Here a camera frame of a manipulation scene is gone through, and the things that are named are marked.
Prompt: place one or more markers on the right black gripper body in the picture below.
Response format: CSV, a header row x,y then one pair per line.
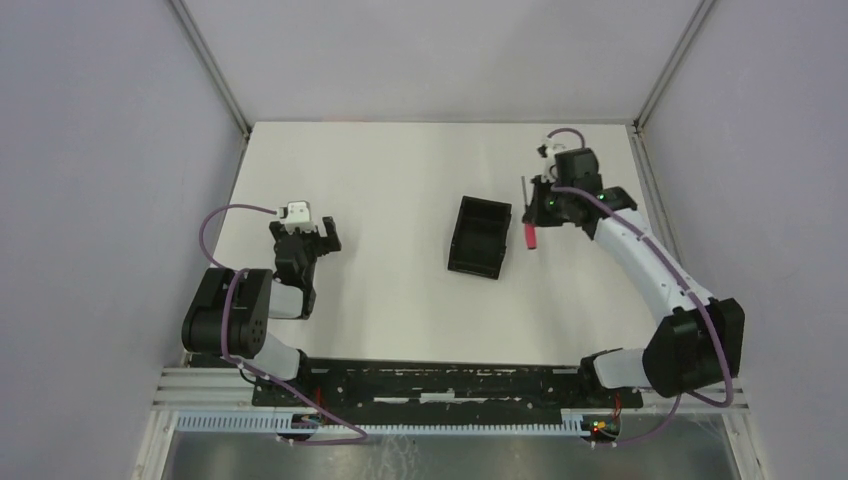
x,y
539,213

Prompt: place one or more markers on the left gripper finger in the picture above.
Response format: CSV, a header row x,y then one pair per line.
x,y
275,228
330,242

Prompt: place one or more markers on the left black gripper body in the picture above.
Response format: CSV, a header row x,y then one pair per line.
x,y
308,240

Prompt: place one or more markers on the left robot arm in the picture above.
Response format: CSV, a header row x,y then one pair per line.
x,y
230,312

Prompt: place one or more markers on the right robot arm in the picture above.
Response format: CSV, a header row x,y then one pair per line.
x,y
697,345

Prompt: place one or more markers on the black plastic bin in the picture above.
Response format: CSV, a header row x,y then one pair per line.
x,y
479,241

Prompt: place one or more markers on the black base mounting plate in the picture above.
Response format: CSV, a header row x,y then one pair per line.
x,y
408,393

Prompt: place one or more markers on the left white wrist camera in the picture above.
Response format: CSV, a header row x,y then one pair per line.
x,y
296,217

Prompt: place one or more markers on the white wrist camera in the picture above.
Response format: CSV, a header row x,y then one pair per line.
x,y
546,153
296,217

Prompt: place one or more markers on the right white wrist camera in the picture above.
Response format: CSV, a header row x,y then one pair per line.
x,y
546,153

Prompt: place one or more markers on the aluminium right side rail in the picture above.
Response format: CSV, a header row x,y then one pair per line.
x,y
657,205

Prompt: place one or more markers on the aluminium rail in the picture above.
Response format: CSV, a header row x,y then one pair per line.
x,y
224,389
657,205

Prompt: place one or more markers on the white slotted cable duct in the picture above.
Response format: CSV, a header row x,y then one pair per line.
x,y
569,425

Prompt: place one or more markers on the aluminium front rail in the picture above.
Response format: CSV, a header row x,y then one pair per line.
x,y
224,389

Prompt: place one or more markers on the right corner aluminium post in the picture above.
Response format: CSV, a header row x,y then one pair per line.
x,y
676,58

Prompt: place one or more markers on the corner aluminium post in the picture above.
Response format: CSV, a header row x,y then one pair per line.
x,y
203,52
676,58

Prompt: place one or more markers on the left corner aluminium post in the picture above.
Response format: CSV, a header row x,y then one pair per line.
x,y
203,52

